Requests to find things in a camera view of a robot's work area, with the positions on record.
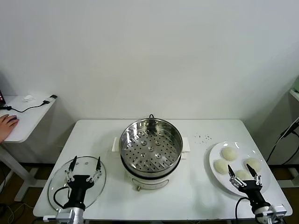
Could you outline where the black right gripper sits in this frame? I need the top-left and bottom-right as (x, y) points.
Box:
(228, 164), (267, 210)

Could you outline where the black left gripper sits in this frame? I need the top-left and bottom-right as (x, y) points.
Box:
(64, 155), (103, 209)

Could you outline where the white steamed baozi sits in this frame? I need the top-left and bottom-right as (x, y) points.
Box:
(221, 147), (238, 161)
(235, 169), (254, 181)
(214, 159), (229, 175)
(244, 158), (262, 174)

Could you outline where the round glass pot lid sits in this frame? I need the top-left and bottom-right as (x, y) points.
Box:
(47, 156), (107, 214)

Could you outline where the perforated steel steamer basket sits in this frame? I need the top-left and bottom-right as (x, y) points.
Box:
(119, 118), (184, 175)

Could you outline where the person's bare hand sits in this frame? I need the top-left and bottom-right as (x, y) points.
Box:
(0, 114), (20, 143)

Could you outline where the large white plate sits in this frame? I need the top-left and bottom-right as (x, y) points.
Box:
(208, 141), (271, 198)

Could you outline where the white electric cooker pot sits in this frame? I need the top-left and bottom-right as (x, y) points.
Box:
(113, 136), (191, 192)

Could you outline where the white side table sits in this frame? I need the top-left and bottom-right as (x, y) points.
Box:
(0, 94), (58, 202)

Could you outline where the white shelf board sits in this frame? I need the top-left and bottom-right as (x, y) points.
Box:
(289, 89), (299, 108)

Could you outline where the dark laptop screen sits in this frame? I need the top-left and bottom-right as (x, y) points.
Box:
(0, 71), (7, 107)

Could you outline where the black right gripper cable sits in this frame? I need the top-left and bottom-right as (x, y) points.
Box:
(235, 197), (252, 220)

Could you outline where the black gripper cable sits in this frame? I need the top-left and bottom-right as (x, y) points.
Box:
(53, 186), (71, 209)
(235, 197), (252, 220)

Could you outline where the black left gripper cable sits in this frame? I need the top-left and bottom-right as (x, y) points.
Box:
(53, 186), (71, 209)

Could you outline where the thin black hanging cable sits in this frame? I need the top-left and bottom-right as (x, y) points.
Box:
(268, 148), (299, 165)

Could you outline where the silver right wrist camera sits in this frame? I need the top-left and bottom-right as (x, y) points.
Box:
(271, 204), (287, 217)

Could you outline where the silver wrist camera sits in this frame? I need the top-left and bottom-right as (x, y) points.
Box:
(43, 209), (75, 222)
(271, 204), (287, 217)

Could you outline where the black cable with inline plug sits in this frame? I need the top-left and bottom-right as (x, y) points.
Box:
(266, 116), (299, 164)

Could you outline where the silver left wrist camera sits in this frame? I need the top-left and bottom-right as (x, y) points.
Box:
(43, 209), (75, 222)

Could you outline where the white floor cable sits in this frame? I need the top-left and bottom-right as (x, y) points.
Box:
(8, 202), (35, 224)

